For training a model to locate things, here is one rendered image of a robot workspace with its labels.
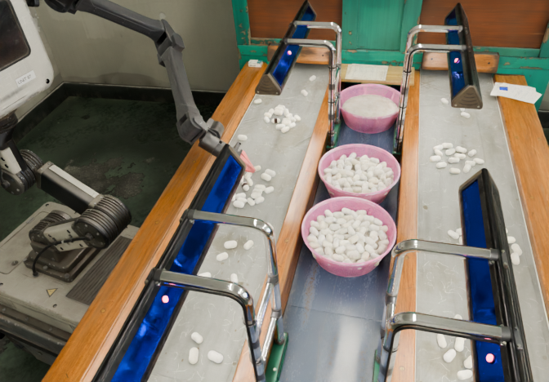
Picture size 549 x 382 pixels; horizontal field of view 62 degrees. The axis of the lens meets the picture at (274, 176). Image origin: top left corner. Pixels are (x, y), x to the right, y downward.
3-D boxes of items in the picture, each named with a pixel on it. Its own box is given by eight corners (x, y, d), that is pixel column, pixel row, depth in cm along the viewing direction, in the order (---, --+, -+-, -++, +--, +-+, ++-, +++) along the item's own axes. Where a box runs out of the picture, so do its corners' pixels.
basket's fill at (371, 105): (337, 131, 184) (338, 118, 180) (345, 102, 201) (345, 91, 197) (395, 135, 179) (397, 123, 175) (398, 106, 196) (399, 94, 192)
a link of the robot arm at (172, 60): (153, 51, 169) (170, 29, 164) (167, 56, 173) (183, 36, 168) (176, 141, 148) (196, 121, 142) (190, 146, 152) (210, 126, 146)
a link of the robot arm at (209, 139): (194, 147, 149) (202, 135, 146) (199, 136, 155) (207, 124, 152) (212, 158, 151) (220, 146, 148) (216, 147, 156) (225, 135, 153)
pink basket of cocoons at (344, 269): (293, 278, 130) (292, 256, 124) (310, 213, 150) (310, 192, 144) (390, 294, 124) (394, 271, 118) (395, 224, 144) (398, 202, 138)
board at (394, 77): (334, 81, 199) (334, 78, 198) (339, 65, 210) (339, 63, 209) (413, 86, 191) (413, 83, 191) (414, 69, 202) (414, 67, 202)
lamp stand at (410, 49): (391, 162, 168) (405, 46, 139) (394, 131, 182) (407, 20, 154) (446, 167, 163) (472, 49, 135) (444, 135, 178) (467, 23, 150)
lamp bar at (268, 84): (254, 95, 139) (252, 73, 134) (296, 17, 185) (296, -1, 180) (280, 96, 137) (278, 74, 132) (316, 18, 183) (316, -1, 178)
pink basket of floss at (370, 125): (362, 145, 177) (363, 125, 171) (323, 115, 195) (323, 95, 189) (416, 124, 185) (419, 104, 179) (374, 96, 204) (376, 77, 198)
